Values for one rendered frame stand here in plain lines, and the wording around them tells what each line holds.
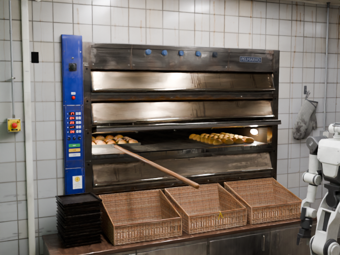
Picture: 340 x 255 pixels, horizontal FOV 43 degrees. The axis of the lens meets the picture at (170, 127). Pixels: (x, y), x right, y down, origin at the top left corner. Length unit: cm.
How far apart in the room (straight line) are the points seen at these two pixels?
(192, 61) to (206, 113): 49
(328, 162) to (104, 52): 192
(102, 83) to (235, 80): 128
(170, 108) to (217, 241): 120
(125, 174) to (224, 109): 111
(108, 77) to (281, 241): 204
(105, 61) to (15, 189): 124
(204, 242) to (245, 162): 104
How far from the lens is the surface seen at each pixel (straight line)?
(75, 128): 350
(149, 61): 372
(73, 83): 349
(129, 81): 364
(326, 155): 323
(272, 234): 388
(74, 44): 351
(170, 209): 361
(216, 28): 402
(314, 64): 467
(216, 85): 397
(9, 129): 340
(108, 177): 365
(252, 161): 427
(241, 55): 415
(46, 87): 348
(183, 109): 384
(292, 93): 448
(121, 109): 363
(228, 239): 364
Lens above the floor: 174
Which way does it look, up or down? 5 degrees down
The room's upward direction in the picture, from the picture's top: straight up
